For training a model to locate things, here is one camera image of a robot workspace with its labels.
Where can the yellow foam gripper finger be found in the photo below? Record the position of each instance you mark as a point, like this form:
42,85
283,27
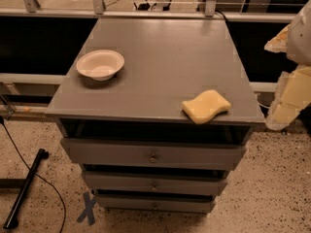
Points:
279,42
292,95

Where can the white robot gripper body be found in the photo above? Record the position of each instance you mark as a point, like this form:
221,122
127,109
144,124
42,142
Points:
300,41

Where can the yellow wavy sponge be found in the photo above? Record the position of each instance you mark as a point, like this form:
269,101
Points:
205,106

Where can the white paper bowl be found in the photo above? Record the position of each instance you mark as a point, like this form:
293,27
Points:
100,65

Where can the grey drawer cabinet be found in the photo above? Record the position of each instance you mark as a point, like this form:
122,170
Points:
167,61

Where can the bottom grey drawer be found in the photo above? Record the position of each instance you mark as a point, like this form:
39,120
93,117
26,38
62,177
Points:
154,204

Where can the grey drawer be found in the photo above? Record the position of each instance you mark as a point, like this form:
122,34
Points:
153,154
136,183
154,204

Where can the top grey drawer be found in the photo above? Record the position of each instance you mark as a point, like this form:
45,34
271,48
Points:
153,154

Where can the middle grey drawer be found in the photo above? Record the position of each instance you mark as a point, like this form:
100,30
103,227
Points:
136,183

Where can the grey tape cross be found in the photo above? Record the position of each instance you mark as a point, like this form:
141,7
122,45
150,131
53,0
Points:
87,212

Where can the black stand leg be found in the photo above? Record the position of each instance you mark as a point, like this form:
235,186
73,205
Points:
23,186

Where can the metal railing frame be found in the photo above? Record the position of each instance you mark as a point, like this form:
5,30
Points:
231,10

